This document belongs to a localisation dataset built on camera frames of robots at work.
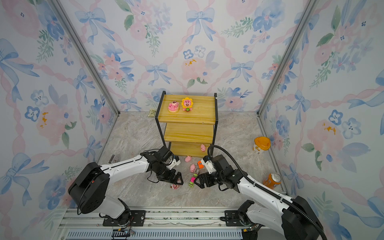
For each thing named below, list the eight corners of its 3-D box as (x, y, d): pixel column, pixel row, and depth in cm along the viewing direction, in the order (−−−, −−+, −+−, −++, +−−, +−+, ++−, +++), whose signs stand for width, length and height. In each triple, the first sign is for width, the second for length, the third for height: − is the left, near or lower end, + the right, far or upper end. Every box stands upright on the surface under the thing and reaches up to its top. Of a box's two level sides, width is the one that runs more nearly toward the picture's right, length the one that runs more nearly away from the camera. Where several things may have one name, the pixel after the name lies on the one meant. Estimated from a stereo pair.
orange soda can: (263, 189, 85) (271, 182, 76) (260, 180, 89) (268, 172, 79) (273, 189, 85) (283, 182, 76) (270, 180, 89) (279, 172, 79)
